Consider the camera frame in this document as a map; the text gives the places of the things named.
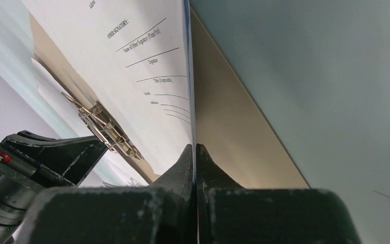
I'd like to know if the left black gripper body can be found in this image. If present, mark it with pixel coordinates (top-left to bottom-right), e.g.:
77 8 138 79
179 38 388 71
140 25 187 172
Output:
0 163 44 243

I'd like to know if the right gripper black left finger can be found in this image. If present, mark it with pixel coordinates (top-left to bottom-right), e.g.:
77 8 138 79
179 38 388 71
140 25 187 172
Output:
16 144 195 243

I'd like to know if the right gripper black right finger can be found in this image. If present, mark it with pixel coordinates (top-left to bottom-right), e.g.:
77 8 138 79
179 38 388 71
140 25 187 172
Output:
196 144 361 243

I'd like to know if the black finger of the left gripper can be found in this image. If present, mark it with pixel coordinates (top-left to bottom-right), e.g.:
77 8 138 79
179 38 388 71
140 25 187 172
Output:
0 131 108 188

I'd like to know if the metal folder clip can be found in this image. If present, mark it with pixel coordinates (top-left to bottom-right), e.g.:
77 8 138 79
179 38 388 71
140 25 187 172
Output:
61 92 144 160

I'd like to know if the brown cardboard folder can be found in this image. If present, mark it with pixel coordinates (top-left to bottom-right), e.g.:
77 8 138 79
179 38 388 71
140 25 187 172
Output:
29 2 308 189

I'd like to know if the printed white paper sheet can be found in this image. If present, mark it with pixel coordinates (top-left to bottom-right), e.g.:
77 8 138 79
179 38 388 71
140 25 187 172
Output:
24 1 192 174

